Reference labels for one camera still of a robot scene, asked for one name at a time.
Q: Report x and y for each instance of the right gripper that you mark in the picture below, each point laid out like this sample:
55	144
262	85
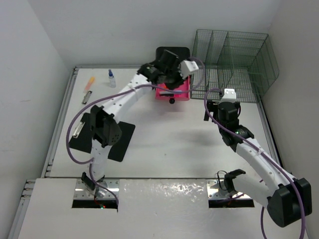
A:
212	106

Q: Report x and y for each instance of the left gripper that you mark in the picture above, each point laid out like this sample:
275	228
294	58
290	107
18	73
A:
176	68

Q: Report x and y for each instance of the blue highlighter marker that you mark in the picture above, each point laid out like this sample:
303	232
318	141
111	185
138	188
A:
170	94

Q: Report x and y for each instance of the pink top drawer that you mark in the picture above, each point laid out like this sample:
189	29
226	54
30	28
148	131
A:
184	96

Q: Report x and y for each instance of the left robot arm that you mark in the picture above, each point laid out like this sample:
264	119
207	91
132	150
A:
104	120

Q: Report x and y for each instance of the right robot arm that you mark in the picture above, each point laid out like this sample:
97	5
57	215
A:
286	198

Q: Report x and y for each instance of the black drawer cabinet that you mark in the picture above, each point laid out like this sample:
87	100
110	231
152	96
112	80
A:
184	53

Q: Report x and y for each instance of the small spray bottle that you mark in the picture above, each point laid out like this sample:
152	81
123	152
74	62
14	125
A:
112	80

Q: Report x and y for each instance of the transparent clipboard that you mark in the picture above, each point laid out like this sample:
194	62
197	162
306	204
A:
79	99

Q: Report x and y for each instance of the orange highlighter on clipboard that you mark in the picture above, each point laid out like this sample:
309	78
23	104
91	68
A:
89	84

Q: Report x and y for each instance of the black mouse pad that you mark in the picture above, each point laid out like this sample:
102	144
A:
83	142

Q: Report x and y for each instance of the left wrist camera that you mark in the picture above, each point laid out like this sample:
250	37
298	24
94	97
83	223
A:
187	68

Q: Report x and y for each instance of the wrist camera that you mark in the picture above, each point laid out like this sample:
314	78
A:
229	96
187	68

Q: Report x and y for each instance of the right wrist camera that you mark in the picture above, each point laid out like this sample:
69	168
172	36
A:
229	96

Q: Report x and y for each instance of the green wire mesh organizer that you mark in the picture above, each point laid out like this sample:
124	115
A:
243	61

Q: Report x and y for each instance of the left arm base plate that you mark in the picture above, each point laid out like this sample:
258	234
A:
82	192

